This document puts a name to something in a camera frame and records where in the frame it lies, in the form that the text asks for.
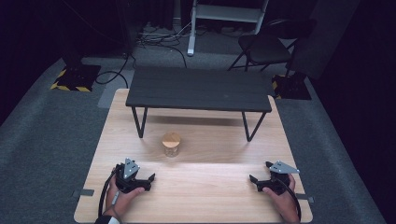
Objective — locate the white metal stand frame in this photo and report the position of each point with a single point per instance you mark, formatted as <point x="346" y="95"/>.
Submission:
<point x="224" y="14"/>

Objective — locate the glass jar with wooden lid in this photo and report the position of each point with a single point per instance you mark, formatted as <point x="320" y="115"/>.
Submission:
<point x="171" y="144"/>

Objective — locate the black folding chair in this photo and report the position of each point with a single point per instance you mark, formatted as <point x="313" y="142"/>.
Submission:
<point x="267" y="46"/>

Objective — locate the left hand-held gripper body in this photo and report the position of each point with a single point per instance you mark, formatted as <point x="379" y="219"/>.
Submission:
<point x="129" y="174"/>

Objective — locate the light grey floor mat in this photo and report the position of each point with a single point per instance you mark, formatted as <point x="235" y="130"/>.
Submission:
<point x="113" y="90"/>

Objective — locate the person's left hand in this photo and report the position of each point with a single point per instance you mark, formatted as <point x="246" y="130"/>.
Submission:
<point x="122" y="199"/>

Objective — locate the black base with yellow stripes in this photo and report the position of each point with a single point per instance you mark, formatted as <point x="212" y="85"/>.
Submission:
<point x="77" y="77"/>
<point x="292" y="87"/>

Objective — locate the person's right hand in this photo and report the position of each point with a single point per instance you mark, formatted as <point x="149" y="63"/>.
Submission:
<point x="285" y="200"/>

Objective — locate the grey tape strip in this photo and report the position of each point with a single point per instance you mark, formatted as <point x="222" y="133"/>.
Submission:
<point x="84" y="192"/>
<point x="305" y="198"/>

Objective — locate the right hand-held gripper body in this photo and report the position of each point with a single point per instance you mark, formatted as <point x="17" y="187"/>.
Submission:
<point x="278" y="177"/>

